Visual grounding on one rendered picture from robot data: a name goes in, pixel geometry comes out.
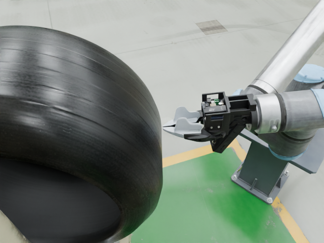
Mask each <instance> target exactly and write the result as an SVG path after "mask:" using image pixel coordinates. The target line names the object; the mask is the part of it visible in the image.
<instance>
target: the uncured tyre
mask: <svg viewBox="0 0 324 243"><path fill-rule="evenodd" d="M162 185H163V172H162V123H161V118H160V114H159V111H158V108H157V106H156V104H155V101H154V99H153V97H152V95H151V93H150V91H149V89H148V88H147V86H146V85H145V84H144V82H143V81H142V80H141V78H140V77H139V76H138V75H137V74H136V73H135V72H134V71H133V70H132V69H131V68H130V67H129V66H128V65H127V64H125V63H124V62H123V61H122V60H120V59H119V58H118V57H117V56H115V55H114V54H112V53H111V52H109V51H107V50H106V49H104V48H102V47H100V46H98V45H96V44H94V43H92V42H90V41H88V40H86V39H83V38H81V37H78V36H75V35H72V34H69V33H66V32H63V31H59V30H55V29H50V28H45V27H36V26H21V25H14V26H0V210H1V211H2V212H3V213H4V214H5V215H6V216H7V217H8V218H9V219H10V220H11V222H12V223H13V224H14V225H15V226H16V227H17V228H18V229H19V230H20V232H21V233H22V234H23V235H24V236H25V237H26V238H27V239H28V240H29V241H30V242H31V243H114V242H116V241H119V240H121V239H123V238H125V237H127V236H128V235H130V234H131V233H133V232H134V231H135V230H136V229H137V228H138V227H139V226H140V225H141V224H142V223H143V222H144V221H145V220H147V219H148V218H149V217H150V216H151V214H152V213H153V212H154V210H155V209H156V207H157V204H158V201H159V198H160V194H161V191H162Z"/></svg>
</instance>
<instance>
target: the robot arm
mask: <svg viewBox="0 0 324 243"><path fill-rule="evenodd" d="M323 42H324V0H319V1H318V3H317V4H316V5H315V6H314V8H313V9H312V10H311V11H310V12H309V14H308V15H307V16H306V17H305V19H304V20H303V21H302V22H301V23H300V25H299V26H298V27H297V28H296V30H295V31H294V32H293V33H292V34H291V36H290V37H289V38H288V39H287V40H286V42H285V43H284V44H283V45H282V46H281V48H280V49H279V50H278V51H277V53H276V54H275V55H274V56H273V57H272V59H271V60H270V61H269V62H268V63H267V64H266V66H265V67H264V68H263V69H262V70H261V72H260V73H259V74H258V75H257V77H256V78H255V79H254V80H253V81H252V83H251V84H249V85H248V86H247V87H246V89H245V90H243V89H237V90H236V91H235V92H234V93H233V94H232V95H231V96H226V95H225V92H215V93H205V94H202V102H201V110H198V111H192V112H190V111H188V110H187V109H186V108H185V107H184V106H180V107H178V108H177V109H176V112H175V117H174V119H173V120H170V121H169V122H167V123H166V124H164V125H163V126H162V128H163V130H164V131H166V132H168V133H170V134H172V135H175V136H178V137H181V138H184V139H186V140H191V141H195V142H207V141H210V143H211V147H212V151H213V152H217V153H222V152H223V151H224V150H225V149H226V148H227V147H228V146H229V144H230V143H231V142H232V141H233V140H234V139H235V138H236V137H237V136H238V135H239V133H240V132H241V131H242V130H243V129H244V128H245V129H246V130H248V131H250V132H251V133H253V134H254V135H256V136H257V137H258V138H260V139H261V140H263V141H264V142H266V143H267V144H268V146H269V149H270V151H271V153H272V154H273V155H274V156H275V157H277V158H279V159H281V160H286V161H291V160H295V159H297V158H299V157H300V156H301V155H302V154H303V153H304V152H305V151H306V150H307V149H308V146H309V144H310V142H311V141H312V139H313V137H314V136H315V134H316V132H317V131H318V129H320V128H324V68H323V67H321V66H317V65H314V64H306V63H307V61H308V60H309V59H310V58H311V57H312V55H313V54H314V53H315V52H316V50H317V49H318V48H319V47H320V45H321V44H322V43H323ZM284 90H285V92H284V93H283V91H284ZM216 94H218V98H216V99H211V98H207V95H216ZM199 122H201V123H199ZM201 124H203V125H204V127H203V128H202V125H201Z"/></svg>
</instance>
